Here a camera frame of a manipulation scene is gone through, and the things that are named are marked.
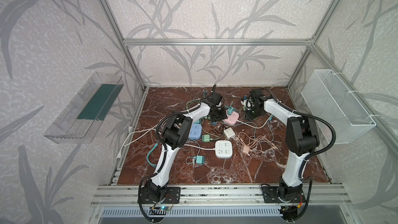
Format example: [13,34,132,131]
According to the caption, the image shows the pink power strip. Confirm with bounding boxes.
[223,112,239,125]

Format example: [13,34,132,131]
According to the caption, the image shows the white charger plug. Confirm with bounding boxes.
[223,128,236,140]

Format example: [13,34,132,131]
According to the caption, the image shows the green charger plug front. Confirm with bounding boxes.
[202,134,211,143]

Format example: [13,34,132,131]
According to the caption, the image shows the blue power strip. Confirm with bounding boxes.
[188,123,202,140]

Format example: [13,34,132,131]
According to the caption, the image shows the white power strip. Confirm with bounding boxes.
[215,140,233,159]

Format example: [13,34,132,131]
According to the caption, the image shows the teal charger plug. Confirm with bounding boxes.
[195,155,205,164]

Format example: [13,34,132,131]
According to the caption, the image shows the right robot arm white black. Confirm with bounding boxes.
[241,88,336,201]

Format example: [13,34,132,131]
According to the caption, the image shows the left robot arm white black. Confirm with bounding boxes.
[138,85,227,203]

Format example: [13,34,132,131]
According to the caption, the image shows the pink charger cable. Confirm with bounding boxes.
[237,130,279,155]

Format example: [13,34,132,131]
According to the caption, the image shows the teal charger cable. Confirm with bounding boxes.
[146,142,159,168]

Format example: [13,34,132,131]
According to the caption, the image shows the white wire mesh basket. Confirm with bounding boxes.
[301,69,376,144]

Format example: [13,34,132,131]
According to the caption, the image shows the white power cord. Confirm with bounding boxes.
[116,121,216,159]

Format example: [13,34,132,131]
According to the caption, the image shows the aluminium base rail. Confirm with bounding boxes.
[90,184,352,207]

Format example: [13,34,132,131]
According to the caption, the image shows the clear plastic wall bin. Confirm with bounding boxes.
[44,72,124,144]

